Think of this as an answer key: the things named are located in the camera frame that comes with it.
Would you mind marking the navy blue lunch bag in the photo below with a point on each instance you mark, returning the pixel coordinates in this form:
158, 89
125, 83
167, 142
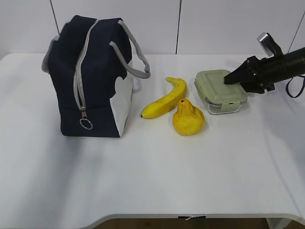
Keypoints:
92, 64

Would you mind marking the black tape on table edge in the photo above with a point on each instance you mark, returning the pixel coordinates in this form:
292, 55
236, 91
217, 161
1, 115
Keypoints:
192, 217

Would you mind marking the silver camera on right wrist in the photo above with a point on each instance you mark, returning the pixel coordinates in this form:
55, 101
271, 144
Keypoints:
268, 44

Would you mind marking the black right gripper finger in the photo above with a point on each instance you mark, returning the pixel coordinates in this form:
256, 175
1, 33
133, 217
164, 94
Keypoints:
253, 87
243, 74

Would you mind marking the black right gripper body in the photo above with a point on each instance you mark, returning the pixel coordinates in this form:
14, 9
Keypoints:
263, 72

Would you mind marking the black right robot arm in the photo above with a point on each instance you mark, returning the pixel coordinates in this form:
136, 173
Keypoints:
288, 66

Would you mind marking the green lid glass container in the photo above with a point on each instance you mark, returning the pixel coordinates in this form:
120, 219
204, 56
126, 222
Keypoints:
218, 97

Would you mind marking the yellow pear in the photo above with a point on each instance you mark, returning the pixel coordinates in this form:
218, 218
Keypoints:
188, 119

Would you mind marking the yellow banana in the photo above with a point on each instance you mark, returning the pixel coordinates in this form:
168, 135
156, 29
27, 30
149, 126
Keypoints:
167, 102

